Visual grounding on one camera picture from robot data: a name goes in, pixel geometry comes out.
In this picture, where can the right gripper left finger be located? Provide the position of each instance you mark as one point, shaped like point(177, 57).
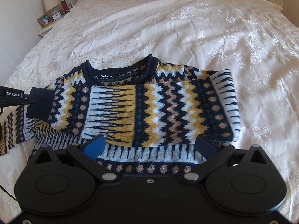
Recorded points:
point(84, 156)

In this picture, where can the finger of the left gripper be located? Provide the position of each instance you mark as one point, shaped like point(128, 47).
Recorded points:
point(23, 97)

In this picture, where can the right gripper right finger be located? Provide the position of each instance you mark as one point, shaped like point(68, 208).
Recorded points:
point(215, 154)

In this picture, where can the navy yellow patterned knit sweater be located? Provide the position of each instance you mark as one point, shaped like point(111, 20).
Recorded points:
point(149, 114)

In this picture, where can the cream left nightstand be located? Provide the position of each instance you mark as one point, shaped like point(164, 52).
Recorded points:
point(45, 30)

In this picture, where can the small white alarm clock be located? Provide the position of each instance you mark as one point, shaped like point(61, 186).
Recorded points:
point(56, 15)

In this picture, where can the red bottle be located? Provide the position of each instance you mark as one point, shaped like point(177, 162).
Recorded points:
point(65, 6)

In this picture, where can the white table lamp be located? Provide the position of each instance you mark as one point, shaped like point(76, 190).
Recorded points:
point(50, 4)

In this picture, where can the white embroidered bedspread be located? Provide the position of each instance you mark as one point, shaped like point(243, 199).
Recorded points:
point(249, 37)

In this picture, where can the wooden picture frame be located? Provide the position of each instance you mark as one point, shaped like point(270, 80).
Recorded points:
point(45, 20)

